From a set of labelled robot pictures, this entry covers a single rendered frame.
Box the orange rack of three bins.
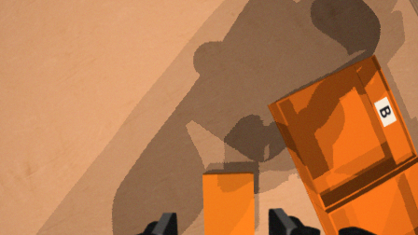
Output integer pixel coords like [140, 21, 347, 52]
[269, 55, 418, 235]

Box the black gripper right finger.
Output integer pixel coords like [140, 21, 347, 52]
[269, 208, 377, 235]

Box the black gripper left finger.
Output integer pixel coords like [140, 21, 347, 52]
[136, 213, 178, 235]

